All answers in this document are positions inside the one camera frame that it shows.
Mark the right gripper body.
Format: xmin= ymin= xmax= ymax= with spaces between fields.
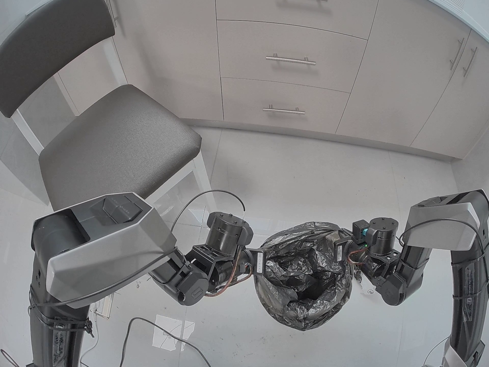
xmin=334 ymin=239 xmax=370 ymax=264

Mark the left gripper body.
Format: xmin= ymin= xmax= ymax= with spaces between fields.
xmin=229 ymin=248 xmax=266 ymax=283

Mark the clear printed wrapper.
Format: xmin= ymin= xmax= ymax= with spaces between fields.
xmin=355 ymin=272 xmax=379 ymax=296

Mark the black plastic bag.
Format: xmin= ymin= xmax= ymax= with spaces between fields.
xmin=254 ymin=222 xmax=354 ymax=332

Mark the grey and white chair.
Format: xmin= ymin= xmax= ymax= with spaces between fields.
xmin=0 ymin=0 xmax=214 ymax=213

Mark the beige drawer cabinet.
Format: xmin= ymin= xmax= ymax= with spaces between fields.
xmin=57 ymin=0 xmax=489 ymax=163

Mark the black cable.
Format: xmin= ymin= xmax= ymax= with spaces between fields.
xmin=170 ymin=190 xmax=247 ymax=237
xmin=120 ymin=317 xmax=212 ymax=367
xmin=398 ymin=220 xmax=483 ymax=248

